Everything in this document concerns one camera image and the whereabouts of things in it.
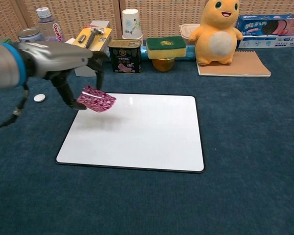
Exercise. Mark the blue Oreo cookie box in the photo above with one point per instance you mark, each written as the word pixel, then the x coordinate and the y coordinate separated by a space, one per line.
pixel 267 25

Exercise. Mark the white paper cup stack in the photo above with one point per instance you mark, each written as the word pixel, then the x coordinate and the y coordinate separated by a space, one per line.
pixel 131 24

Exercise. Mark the black luncheon meat can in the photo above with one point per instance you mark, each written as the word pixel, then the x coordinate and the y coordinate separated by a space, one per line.
pixel 126 57

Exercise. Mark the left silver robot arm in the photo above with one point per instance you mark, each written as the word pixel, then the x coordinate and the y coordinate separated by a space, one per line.
pixel 5 66

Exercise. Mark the beige lunch container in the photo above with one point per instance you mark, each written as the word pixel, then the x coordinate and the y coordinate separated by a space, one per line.
pixel 186 30

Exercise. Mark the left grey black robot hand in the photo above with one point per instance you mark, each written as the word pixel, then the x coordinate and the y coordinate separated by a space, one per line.
pixel 54 57

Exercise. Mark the white cylinder tube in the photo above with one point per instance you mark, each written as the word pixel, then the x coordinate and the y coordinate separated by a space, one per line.
pixel 69 41

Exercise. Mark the yellow green sponge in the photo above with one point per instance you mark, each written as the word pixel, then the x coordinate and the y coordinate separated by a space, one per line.
pixel 165 47

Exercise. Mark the white board with black edge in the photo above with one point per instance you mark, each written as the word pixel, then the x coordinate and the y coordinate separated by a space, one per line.
pixel 137 137

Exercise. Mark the brown spiral notebook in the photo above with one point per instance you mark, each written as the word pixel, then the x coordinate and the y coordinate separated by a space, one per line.
pixel 245 64

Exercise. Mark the yellow plush toy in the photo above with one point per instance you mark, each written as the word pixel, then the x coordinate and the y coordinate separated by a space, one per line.
pixel 216 31

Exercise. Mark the clear plastic water bottle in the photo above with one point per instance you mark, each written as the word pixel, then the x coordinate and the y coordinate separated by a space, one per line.
pixel 47 27

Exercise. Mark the yellow razor blister pack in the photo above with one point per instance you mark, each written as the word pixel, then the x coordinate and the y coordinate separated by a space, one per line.
pixel 100 39

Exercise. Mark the white blue wrap box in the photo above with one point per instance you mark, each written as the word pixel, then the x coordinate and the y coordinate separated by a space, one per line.
pixel 267 42

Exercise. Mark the silver strawberry drink can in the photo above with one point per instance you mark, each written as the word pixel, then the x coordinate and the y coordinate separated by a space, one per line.
pixel 29 35

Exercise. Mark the wicker folding screen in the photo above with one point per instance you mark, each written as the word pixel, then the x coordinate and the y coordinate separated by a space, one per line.
pixel 161 14

